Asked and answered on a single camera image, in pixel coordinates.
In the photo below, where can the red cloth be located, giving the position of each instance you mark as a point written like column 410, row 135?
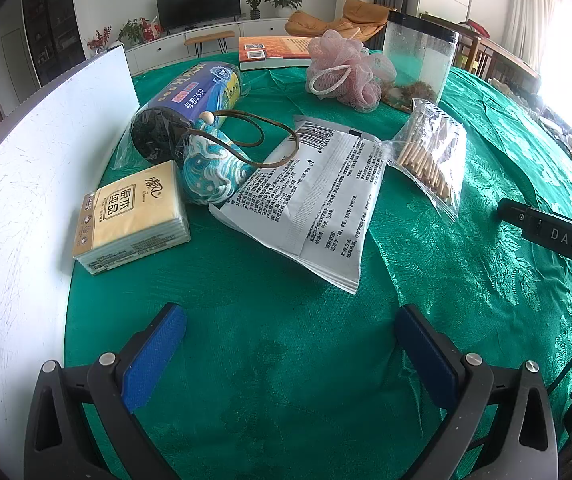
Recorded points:
column 475, row 26

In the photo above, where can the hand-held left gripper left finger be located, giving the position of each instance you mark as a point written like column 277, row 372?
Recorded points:
column 156, row 355

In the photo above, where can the wooden bench with metal legs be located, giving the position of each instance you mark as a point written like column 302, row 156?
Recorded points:
column 210, row 36

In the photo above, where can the tall black cabinet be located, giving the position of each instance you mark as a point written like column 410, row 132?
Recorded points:
column 53, row 20

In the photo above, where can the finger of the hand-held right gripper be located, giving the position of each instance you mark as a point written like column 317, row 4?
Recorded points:
column 513, row 212

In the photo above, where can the orange book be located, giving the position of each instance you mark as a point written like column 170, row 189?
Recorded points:
column 271, row 52

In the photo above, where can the white cardboard box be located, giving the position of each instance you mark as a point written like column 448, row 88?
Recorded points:
column 41, row 185

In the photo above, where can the blue garbage bag roll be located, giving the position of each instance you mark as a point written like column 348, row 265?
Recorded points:
column 191, row 95

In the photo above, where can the white television cabinet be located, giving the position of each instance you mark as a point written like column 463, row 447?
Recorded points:
column 261, row 27

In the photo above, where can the leafy green plant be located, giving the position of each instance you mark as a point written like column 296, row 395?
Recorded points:
column 132, row 31

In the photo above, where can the pink bath loofah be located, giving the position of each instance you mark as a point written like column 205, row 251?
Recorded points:
column 345, row 60

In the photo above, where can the clear jar with black lid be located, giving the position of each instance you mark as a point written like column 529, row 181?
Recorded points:
column 415, row 55

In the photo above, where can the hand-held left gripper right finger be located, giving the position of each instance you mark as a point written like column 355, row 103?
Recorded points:
column 425, row 355

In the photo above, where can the small potted plant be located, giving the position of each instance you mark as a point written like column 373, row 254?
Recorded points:
column 254, row 7

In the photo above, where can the red and white carton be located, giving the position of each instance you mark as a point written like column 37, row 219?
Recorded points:
column 152, row 30

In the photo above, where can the black television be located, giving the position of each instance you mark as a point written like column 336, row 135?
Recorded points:
column 198, row 4

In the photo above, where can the orange lounge chair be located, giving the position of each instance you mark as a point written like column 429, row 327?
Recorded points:
column 350, row 12

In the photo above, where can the green tablecloth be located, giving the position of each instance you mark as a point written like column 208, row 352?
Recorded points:
column 291, row 360

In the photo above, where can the white curtain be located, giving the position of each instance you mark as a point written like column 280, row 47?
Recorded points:
column 535, row 10

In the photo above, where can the dark wooden chair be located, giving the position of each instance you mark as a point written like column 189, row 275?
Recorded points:
column 510, row 60
column 470, row 52

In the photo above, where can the yellow tissue packet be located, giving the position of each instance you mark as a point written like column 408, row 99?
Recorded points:
column 131, row 210

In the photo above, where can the white printed packet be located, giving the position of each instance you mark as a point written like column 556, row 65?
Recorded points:
column 316, row 200

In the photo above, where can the red flower arrangement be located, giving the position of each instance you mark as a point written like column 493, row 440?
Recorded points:
column 98, row 39

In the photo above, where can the bag of cotton swabs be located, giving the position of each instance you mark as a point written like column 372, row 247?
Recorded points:
column 430, row 160

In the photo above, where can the teal patterned pouch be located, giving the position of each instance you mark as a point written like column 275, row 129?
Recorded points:
column 216, row 170

